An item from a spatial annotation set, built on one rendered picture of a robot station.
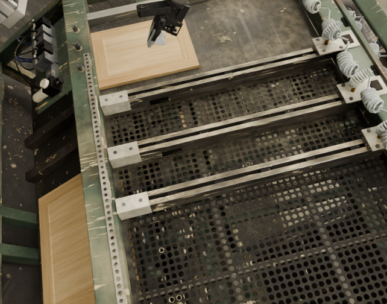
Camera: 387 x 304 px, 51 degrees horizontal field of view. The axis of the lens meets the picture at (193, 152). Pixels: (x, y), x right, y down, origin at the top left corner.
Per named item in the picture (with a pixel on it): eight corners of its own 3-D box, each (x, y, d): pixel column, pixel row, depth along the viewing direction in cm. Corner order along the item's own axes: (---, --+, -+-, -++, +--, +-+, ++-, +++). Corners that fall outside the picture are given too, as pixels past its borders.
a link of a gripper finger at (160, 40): (160, 55, 150) (171, 35, 144) (145, 50, 148) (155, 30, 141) (160, 50, 152) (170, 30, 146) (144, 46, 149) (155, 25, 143)
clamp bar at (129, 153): (110, 152, 175) (94, 120, 154) (371, 90, 182) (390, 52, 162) (113, 172, 170) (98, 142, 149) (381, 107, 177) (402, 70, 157)
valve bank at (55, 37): (11, 27, 211) (41, -1, 202) (34, 41, 222) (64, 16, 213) (12, 102, 185) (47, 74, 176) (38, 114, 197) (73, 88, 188)
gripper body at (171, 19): (175, 38, 144) (190, 9, 137) (153, 31, 141) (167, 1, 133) (173, 26, 149) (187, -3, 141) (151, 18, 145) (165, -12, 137)
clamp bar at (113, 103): (102, 102, 189) (87, 67, 168) (345, 46, 196) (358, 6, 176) (105, 119, 184) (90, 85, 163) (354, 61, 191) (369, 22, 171)
